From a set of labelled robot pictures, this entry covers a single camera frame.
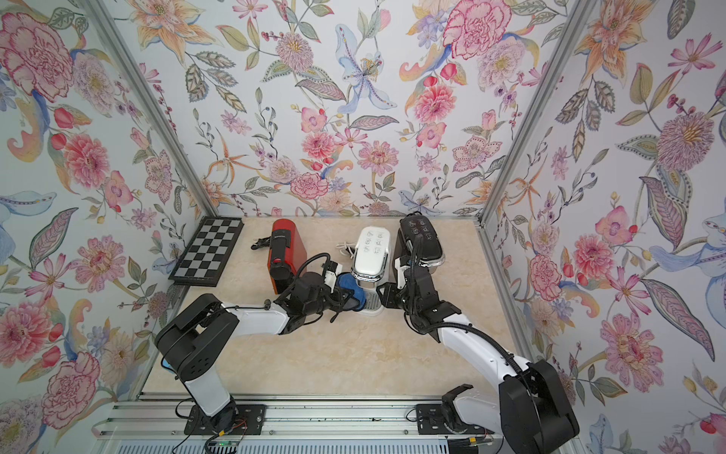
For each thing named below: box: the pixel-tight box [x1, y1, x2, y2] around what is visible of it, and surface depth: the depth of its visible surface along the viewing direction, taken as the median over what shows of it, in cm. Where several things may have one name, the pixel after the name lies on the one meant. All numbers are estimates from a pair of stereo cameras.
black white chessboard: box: [168, 215, 245, 287], surface depth 109 cm
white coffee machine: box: [350, 226, 393, 317], surface depth 83 cm
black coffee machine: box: [393, 210, 446, 275], surface depth 87 cm
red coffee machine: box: [266, 218, 309, 295], surface depth 90 cm
